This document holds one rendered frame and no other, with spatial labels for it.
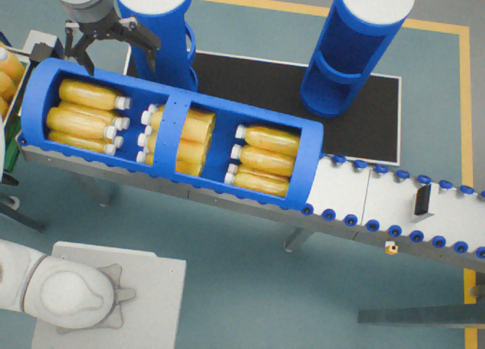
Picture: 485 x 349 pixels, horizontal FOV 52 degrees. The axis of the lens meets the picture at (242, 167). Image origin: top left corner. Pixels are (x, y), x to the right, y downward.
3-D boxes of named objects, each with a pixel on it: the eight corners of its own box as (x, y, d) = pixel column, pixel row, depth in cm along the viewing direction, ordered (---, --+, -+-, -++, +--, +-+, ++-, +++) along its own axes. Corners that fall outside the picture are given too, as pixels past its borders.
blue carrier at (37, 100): (295, 222, 166) (313, 195, 139) (39, 158, 167) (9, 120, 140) (309, 146, 176) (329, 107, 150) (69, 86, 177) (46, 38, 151)
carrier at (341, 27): (302, 66, 274) (296, 114, 266) (341, -45, 191) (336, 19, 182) (353, 74, 275) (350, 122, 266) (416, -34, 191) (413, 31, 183)
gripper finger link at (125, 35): (103, 19, 98) (107, 15, 97) (150, 41, 106) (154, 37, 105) (102, 35, 97) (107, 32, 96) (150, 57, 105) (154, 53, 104)
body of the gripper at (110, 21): (115, -14, 93) (128, 18, 102) (69, -10, 93) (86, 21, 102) (113, 20, 90) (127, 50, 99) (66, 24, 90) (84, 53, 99)
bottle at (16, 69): (35, 75, 182) (15, 48, 164) (27, 91, 180) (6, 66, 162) (16, 69, 182) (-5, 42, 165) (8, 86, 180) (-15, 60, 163)
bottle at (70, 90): (56, 99, 156) (114, 114, 156) (60, 77, 155) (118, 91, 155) (66, 99, 163) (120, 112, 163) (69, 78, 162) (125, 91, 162)
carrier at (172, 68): (165, 123, 260) (208, 92, 266) (144, 30, 176) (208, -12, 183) (132, 84, 265) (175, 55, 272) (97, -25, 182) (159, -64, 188)
